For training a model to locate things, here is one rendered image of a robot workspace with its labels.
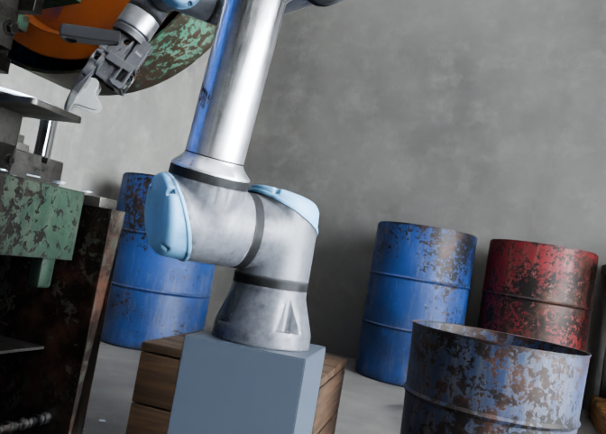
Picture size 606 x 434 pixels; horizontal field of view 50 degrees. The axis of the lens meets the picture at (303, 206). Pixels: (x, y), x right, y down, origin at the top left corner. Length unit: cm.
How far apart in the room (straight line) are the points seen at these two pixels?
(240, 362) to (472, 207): 347
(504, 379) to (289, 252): 68
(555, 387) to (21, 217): 114
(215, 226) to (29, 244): 53
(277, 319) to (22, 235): 57
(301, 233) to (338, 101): 366
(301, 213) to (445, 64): 363
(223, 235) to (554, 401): 90
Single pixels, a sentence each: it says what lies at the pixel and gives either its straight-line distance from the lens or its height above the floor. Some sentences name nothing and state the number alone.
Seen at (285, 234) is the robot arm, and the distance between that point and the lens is 95.
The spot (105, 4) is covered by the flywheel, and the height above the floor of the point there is 113.
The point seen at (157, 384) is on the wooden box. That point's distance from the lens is 148.
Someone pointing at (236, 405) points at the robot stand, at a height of 37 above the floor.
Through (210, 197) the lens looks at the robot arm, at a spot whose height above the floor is 65.
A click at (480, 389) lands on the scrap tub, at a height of 37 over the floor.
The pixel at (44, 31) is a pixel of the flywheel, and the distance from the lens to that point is 181.
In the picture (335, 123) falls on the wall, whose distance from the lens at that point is 456.
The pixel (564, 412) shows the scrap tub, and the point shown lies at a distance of 158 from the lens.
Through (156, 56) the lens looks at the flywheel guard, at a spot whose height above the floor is 100.
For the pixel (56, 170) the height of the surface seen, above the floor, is 68.
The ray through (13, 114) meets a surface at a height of 76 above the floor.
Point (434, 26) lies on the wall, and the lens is 464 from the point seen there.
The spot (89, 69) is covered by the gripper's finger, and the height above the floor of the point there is 87.
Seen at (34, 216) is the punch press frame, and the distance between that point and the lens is 134.
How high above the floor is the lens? 58
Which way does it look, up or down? 5 degrees up
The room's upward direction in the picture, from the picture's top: 10 degrees clockwise
